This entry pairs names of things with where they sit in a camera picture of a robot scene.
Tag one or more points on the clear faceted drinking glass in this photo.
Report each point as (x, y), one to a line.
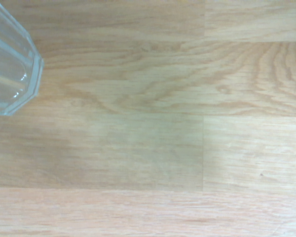
(7, 61)

